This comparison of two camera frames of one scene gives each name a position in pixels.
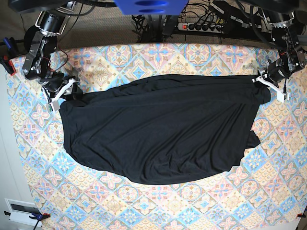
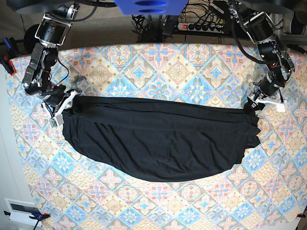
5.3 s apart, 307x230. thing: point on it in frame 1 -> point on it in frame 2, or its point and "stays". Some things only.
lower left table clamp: x=38 y=216 stays
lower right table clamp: x=301 y=215 stays
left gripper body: x=57 y=87 -> x=55 y=100
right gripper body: x=275 y=73 -> x=264 y=91
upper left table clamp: x=10 y=52 stays
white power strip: x=203 y=27 stays
